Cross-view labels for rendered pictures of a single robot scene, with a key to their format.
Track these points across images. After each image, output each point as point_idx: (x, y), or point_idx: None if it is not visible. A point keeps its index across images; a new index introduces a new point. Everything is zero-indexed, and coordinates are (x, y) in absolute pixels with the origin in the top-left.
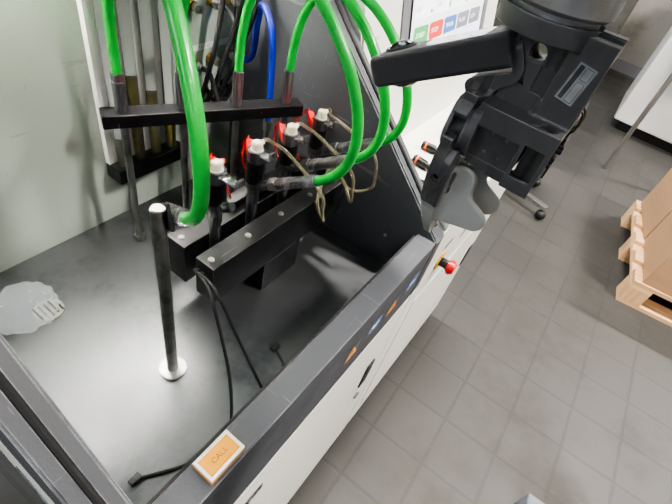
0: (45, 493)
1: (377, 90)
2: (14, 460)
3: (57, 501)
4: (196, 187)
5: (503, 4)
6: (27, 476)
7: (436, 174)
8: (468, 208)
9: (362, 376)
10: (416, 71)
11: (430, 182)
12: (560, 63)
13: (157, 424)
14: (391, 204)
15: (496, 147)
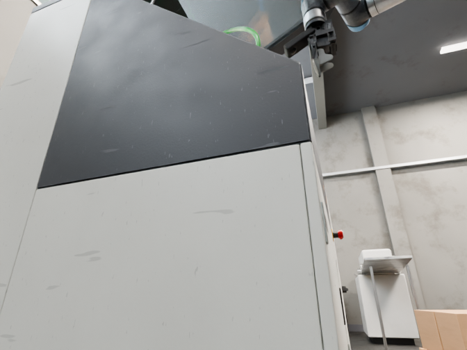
0: (194, 165)
1: None
2: (115, 251)
3: (242, 75)
4: (258, 42)
5: (306, 25)
6: (115, 286)
7: (313, 45)
8: (326, 55)
9: (341, 303)
10: (296, 40)
11: (313, 48)
12: (323, 26)
13: None
14: None
15: (322, 40)
